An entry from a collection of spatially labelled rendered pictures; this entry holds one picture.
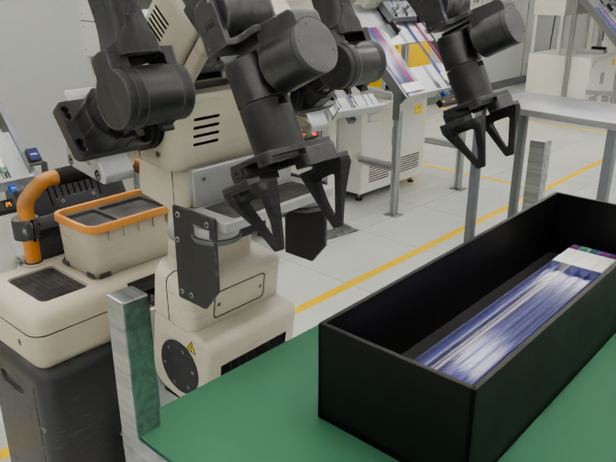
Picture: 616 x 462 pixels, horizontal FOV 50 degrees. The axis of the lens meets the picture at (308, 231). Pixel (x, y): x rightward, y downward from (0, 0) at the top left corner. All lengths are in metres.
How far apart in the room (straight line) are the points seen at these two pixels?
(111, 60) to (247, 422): 0.46
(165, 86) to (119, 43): 0.07
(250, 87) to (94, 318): 0.76
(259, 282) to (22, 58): 3.55
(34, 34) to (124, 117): 3.80
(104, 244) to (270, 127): 0.73
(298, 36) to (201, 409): 0.40
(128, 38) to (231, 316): 0.55
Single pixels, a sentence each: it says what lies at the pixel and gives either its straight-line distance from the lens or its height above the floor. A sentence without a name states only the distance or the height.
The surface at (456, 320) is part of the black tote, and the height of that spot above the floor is 0.96.
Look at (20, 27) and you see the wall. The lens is 4.62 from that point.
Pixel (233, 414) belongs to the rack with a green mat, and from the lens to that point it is 0.73.
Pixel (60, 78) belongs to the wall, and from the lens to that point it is 4.74.
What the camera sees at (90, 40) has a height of 1.08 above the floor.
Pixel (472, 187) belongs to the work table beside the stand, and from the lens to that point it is 3.51.
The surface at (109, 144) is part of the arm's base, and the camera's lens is 0.97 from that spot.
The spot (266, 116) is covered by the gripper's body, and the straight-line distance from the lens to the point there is 0.71.
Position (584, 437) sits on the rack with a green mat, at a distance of 0.75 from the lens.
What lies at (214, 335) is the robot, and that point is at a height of 0.80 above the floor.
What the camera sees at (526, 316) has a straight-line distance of 0.85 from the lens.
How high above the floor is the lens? 1.38
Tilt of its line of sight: 21 degrees down
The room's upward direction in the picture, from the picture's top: straight up
